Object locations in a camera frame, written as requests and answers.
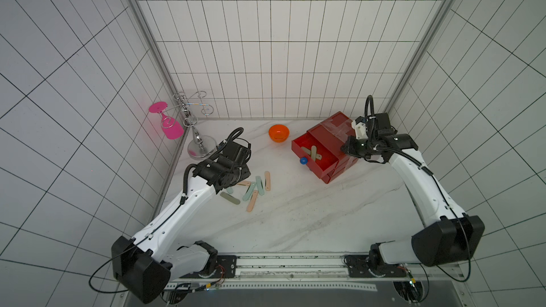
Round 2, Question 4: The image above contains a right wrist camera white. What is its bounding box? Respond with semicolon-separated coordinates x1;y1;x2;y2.
351;120;368;139

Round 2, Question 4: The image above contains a pink wine glass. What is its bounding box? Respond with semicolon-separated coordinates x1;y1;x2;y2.
149;102;185;140

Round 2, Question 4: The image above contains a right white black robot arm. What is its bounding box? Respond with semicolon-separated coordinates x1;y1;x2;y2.
341;113;485;269

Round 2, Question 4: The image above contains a chrome glass rack stand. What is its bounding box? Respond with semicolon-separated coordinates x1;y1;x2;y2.
173;91;218;160

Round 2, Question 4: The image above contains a red three-drawer cabinet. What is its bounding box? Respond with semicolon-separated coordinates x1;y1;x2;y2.
307;112;358;184

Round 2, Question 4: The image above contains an orange bowl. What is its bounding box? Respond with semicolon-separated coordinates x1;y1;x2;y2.
268;125;290;143

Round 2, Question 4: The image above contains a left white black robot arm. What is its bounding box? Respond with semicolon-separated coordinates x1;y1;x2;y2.
111;140;252;304

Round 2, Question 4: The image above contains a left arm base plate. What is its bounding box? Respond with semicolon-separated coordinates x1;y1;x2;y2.
181;255;237;281

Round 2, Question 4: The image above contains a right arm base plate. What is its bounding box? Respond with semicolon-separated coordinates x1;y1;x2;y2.
343;254;406;279

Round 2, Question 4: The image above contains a peach knife lower diagonal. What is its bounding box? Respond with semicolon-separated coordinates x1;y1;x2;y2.
246;190;259;213

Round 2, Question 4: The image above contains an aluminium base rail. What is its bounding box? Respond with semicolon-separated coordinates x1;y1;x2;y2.
162;253;462;294

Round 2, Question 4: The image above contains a peach knife upright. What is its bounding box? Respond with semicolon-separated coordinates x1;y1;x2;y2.
264;171;272;191

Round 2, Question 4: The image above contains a mint knife upright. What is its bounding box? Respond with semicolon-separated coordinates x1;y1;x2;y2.
255;176;265;196

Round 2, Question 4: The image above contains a red top drawer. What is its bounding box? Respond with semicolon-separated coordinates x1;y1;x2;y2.
291;132;340;183

